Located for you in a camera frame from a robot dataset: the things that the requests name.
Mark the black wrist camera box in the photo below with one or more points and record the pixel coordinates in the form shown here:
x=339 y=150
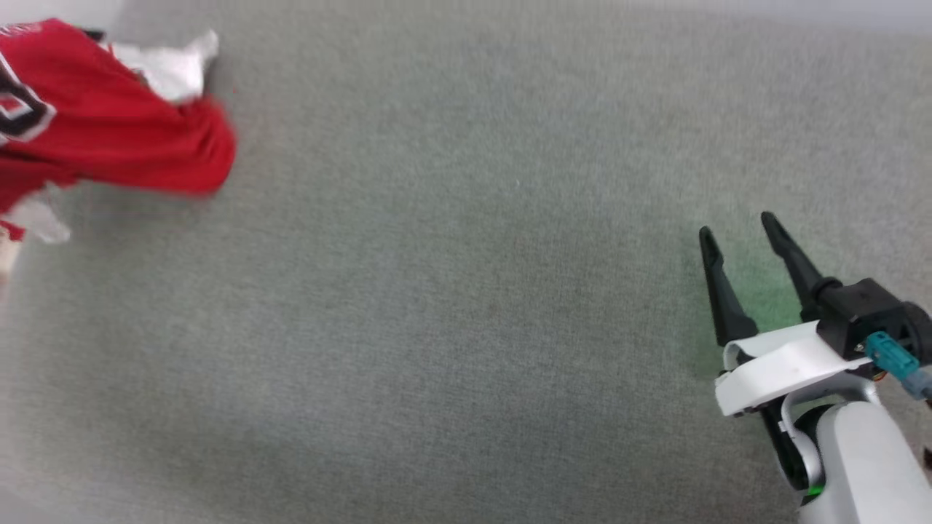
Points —
x=866 y=309

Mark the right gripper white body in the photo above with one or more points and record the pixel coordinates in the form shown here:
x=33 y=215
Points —
x=779 y=367

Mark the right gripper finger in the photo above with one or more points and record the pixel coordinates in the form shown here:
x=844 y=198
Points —
x=724 y=298
x=795 y=266

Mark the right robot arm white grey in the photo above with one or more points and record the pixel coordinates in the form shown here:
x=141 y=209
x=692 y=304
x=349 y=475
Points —
x=866 y=466

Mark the red and white sports jersey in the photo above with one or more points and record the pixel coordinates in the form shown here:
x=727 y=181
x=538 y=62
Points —
x=109 y=124

